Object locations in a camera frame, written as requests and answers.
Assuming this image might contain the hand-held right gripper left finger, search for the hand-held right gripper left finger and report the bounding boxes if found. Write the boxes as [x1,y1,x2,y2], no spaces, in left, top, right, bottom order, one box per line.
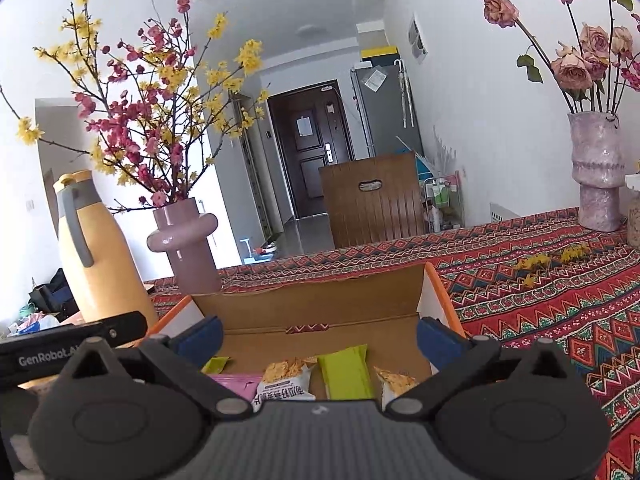
[55,316,253,418]

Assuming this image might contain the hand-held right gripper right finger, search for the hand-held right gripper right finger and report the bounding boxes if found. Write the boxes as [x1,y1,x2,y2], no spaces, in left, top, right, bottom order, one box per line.
[382,316,588,418]

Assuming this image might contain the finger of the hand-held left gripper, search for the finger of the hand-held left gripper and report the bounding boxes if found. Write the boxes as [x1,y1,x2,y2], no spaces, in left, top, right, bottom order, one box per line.
[97,311,147,347]

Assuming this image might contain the pink snack packet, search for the pink snack packet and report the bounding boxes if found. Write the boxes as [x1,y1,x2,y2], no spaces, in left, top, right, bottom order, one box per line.
[207,374,263,402]

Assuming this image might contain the white oat crisp packet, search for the white oat crisp packet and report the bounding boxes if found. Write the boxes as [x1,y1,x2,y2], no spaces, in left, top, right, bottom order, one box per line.
[374,366,420,411]
[252,357,318,413]

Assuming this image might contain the long green snack packet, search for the long green snack packet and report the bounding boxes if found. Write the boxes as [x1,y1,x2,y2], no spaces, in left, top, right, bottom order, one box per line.
[317,345,375,401]

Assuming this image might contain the red cardboard box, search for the red cardboard box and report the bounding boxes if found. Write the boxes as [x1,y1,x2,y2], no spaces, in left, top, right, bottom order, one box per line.
[147,261,468,411]

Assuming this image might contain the yellow thermos jug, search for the yellow thermos jug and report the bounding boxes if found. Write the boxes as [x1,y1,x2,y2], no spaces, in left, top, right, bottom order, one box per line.
[52,170,160,333]

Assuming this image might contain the black bag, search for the black bag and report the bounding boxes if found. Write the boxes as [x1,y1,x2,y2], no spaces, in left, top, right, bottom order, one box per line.
[27,269,81,322]

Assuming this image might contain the patterned red tablecloth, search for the patterned red tablecloth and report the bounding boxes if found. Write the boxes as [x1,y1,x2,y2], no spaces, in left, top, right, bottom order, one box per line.
[145,205,640,480]

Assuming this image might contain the fallen yellow petals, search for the fallen yellow petals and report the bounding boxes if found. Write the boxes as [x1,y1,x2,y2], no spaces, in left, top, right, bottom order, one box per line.
[514,242,591,287]

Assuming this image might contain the rack with bottles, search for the rack with bottles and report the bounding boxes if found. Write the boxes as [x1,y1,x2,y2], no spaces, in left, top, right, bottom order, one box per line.
[424,172,466,233]

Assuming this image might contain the wooden chair back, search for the wooden chair back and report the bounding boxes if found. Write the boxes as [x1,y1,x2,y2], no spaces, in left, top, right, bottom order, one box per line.
[319,152,426,250]

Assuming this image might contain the white dried grass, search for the white dried grass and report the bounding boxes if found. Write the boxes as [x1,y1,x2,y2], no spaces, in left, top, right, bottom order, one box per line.
[430,127,459,177]

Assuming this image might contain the dark entrance door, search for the dark entrance door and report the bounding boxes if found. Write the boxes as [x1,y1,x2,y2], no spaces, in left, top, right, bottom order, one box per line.
[267,85,356,220]

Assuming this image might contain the pink and yellow blossom branches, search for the pink and yellow blossom branches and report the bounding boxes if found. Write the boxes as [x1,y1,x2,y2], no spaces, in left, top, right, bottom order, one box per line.
[0,0,272,211]

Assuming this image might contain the grey refrigerator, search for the grey refrigerator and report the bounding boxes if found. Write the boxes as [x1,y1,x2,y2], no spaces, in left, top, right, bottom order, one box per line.
[350,57,425,161]

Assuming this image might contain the pink textured vase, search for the pink textured vase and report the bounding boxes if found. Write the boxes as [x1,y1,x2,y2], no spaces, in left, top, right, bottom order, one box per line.
[567,112,626,233]

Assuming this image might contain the white umbrella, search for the white umbrella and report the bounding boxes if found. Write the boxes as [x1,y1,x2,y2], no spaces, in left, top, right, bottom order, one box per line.
[394,59,417,129]

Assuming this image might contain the yellow box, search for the yellow box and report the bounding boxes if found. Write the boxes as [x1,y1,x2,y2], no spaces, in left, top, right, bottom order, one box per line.
[361,45,401,63]

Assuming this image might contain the dried pink roses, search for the dried pink roses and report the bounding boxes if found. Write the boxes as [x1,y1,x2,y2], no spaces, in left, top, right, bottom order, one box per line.
[467,0,640,116]

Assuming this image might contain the mauve ring vase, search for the mauve ring vase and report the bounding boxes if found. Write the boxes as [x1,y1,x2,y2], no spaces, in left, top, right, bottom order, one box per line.
[146,197,221,295]

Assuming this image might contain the white wall panel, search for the white wall panel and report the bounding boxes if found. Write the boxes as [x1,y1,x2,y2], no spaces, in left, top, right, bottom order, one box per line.
[407,15,429,63]

